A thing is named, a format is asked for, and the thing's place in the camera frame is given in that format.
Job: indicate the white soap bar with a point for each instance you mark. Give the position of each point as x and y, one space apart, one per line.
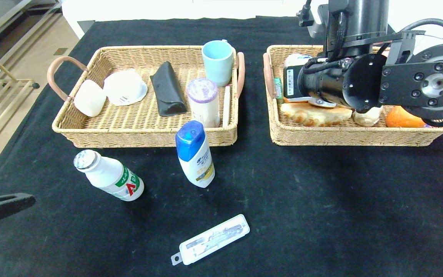
90 99

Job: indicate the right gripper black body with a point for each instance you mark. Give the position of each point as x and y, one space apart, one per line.
291 82

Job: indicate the white canister purple lid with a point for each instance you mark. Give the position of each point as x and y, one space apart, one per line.
204 104

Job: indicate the green gum pack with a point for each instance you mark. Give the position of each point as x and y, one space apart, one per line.
278 90

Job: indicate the teal pull-tab tin can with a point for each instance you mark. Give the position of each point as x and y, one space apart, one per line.
321 102

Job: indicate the large toy orange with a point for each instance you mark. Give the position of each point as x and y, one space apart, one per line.
400 119

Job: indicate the brass floor socket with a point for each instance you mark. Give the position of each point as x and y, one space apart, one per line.
61 52

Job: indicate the light blue mug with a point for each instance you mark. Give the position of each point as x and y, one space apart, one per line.
217 65

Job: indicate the clear plastic toothbrush case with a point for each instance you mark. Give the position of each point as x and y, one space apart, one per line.
214 238

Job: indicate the black glasses pouch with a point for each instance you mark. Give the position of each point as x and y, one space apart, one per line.
167 92

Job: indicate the long cream toy bread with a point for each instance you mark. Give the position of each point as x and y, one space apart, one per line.
367 117

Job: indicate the white shampoo bottle blue cap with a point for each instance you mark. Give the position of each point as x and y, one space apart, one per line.
196 161

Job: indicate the white flat stick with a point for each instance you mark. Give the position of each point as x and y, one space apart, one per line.
226 107

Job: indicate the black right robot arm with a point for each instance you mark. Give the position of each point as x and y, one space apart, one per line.
417 80

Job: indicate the pale pink toy egg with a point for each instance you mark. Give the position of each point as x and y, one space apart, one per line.
296 59

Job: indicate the toy croissant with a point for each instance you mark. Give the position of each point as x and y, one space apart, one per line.
313 115

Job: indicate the small toy orange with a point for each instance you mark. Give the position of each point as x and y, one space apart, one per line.
294 100

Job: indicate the white plastic cup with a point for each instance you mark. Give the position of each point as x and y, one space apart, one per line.
123 86

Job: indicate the white milk drink bottle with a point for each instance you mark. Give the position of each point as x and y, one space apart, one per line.
110 177

